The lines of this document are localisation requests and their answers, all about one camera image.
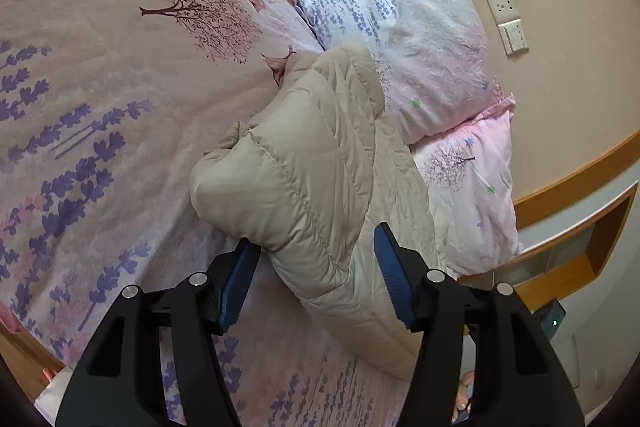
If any pink pillow with lavender print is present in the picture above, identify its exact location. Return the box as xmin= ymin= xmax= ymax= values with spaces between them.
xmin=284 ymin=0 xmax=502 ymax=145

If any wooden headboard shelf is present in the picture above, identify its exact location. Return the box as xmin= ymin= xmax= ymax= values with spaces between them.
xmin=457 ymin=147 xmax=640 ymax=313

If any white wall socket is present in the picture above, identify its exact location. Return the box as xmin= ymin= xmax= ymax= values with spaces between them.
xmin=485 ymin=0 xmax=516 ymax=25

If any pink pillow with tree print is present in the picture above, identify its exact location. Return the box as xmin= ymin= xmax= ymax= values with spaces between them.
xmin=409 ymin=94 xmax=525 ymax=279

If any cream quilted down jacket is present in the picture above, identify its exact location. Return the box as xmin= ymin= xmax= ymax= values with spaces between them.
xmin=189 ymin=44 xmax=468 ymax=380

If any white wall switch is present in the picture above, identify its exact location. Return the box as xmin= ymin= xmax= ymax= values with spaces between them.
xmin=499 ymin=19 xmax=530 ymax=56

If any person's right hand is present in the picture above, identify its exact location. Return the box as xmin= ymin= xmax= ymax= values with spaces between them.
xmin=452 ymin=369 xmax=476 ymax=425

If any wooden bed frame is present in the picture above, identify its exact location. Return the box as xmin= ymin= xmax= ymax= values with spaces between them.
xmin=0 ymin=319 xmax=68 ymax=403

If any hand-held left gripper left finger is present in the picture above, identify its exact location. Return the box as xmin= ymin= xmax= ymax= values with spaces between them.
xmin=55 ymin=237 xmax=262 ymax=427

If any pink floral bed cover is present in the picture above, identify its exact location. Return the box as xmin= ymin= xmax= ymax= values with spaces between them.
xmin=0 ymin=0 xmax=421 ymax=427

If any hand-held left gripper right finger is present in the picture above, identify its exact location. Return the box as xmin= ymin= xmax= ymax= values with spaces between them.
xmin=374 ymin=222 xmax=586 ymax=427

